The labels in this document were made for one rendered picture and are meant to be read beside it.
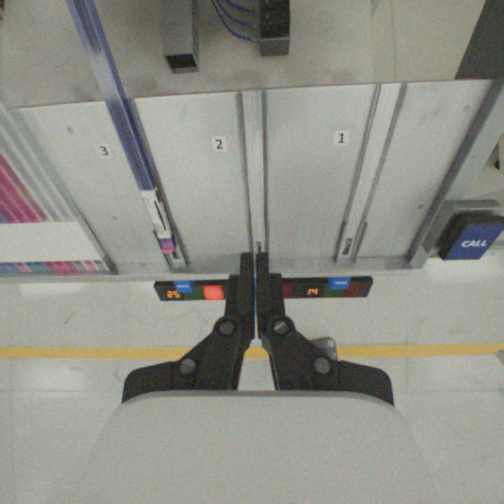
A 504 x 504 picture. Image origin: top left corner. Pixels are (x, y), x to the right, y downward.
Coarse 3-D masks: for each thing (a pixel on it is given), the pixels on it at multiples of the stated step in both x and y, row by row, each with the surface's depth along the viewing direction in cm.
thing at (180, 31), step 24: (168, 0) 38; (192, 0) 39; (216, 0) 40; (264, 0) 36; (288, 0) 36; (168, 24) 38; (192, 24) 38; (264, 24) 37; (288, 24) 37; (168, 48) 38; (192, 48) 38; (264, 48) 40; (288, 48) 40; (192, 72) 42
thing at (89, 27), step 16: (80, 0) 15; (80, 16) 15; (96, 16) 16; (80, 32) 16; (96, 32) 16; (96, 48) 16; (96, 64) 17; (112, 64) 17; (112, 80) 18; (112, 96) 18; (112, 112) 19; (128, 112) 20; (128, 128) 20; (128, 144) 21; (128, 160) 22; (144, 160) 22; (144, 176) 23; (160, 240) 28
